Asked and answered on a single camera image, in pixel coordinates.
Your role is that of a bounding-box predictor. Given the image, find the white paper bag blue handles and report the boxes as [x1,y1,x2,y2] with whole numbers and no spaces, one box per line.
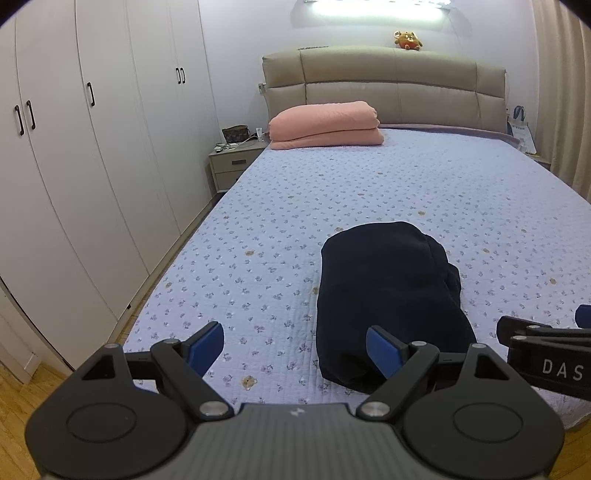
[506,105,538,155]

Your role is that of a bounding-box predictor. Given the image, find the mauve bed sheet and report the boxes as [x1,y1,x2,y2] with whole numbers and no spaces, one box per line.
[379,123,522,149]

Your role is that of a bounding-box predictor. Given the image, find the beige curtain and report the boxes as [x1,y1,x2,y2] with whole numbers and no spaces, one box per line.
[531,0,591,205]

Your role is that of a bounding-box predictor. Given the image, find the floral quilted bedspread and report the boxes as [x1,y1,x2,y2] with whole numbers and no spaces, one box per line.
[122,127,591,431]

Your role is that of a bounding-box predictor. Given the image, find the white wardrobe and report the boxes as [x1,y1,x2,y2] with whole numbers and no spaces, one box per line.
[0,0,221,371]

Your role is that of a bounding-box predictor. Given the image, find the orange plush toy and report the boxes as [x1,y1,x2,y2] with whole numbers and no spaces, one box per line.
[393,30,424,51]

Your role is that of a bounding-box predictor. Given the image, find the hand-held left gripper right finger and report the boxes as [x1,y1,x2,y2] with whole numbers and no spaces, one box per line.
[355,325,514,422]

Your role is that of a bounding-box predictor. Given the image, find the dark navy garment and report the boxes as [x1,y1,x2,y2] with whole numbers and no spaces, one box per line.
[316,222,479,394]

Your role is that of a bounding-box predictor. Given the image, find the wall light fixture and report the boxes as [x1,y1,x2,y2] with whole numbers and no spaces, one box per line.
[302,0,454,11]

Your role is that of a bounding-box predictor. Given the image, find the beige padded headboard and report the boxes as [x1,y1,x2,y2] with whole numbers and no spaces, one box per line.
[262,46,508,139]

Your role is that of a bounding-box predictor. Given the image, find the folded pink blanket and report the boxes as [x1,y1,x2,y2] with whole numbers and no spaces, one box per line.
[268,100,385,151]

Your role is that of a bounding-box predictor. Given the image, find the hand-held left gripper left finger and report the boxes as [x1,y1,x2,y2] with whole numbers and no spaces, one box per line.
[81,321,232,422]

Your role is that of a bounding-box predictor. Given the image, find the beige nightstand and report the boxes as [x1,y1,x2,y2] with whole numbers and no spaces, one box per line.
[208,140,270,195]

